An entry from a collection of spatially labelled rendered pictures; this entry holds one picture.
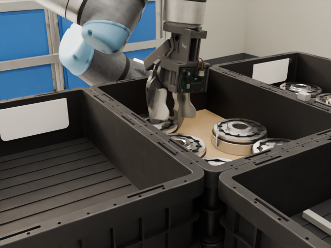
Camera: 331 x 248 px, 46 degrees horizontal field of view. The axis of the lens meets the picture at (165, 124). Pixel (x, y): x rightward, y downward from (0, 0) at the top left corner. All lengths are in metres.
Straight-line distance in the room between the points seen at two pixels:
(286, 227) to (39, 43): 2.22
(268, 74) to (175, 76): 0.39
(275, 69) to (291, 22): 3.36
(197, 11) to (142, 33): 2.12
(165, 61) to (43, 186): 0.30
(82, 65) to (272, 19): 3.76
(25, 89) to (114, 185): 1.93
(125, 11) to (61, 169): 0.29
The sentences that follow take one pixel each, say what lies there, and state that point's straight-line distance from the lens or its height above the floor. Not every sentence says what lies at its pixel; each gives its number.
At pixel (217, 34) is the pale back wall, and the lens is 4.51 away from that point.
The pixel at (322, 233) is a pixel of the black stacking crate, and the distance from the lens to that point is 0.57.
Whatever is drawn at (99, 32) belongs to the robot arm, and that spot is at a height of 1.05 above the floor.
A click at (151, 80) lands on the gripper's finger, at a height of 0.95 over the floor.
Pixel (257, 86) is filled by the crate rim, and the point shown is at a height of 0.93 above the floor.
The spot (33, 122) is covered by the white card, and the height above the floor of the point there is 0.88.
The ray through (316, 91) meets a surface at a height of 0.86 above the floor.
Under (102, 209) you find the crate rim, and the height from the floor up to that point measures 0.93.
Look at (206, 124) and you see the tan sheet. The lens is 0.85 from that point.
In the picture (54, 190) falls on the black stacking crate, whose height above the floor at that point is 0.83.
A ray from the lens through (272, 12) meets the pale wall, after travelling 4.56.
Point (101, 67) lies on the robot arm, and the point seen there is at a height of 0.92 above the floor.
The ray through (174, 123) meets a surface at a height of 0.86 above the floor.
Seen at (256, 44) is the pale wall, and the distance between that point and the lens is 4.72.
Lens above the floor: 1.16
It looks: 23 degrees down
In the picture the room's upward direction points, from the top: straight up
